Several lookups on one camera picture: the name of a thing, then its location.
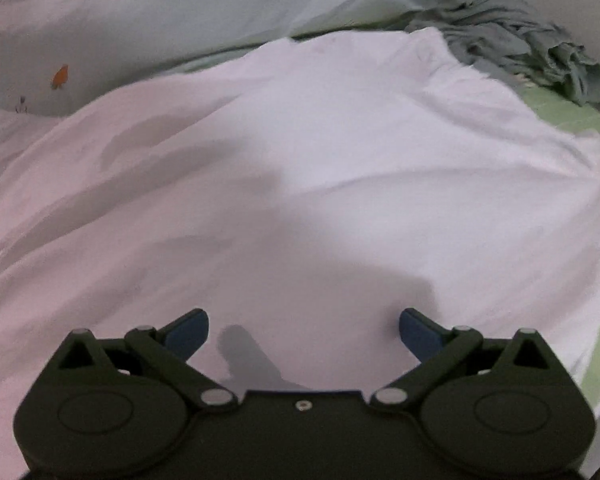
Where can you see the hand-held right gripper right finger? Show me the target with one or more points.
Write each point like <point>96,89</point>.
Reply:
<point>420,335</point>

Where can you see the carrot print light green blanket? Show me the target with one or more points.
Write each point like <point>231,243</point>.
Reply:
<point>155,25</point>

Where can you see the white shirt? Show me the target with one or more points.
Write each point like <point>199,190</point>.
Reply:
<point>330,170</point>

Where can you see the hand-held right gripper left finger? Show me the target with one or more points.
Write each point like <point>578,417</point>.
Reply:
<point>187,335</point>

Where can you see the grey ribbed shorts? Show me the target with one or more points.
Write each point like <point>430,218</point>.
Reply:
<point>577,72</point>

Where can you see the green checked bed sheet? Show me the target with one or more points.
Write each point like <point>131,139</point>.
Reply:
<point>565,110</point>

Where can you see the grey t-shirt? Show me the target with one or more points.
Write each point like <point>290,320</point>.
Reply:
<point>495,25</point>

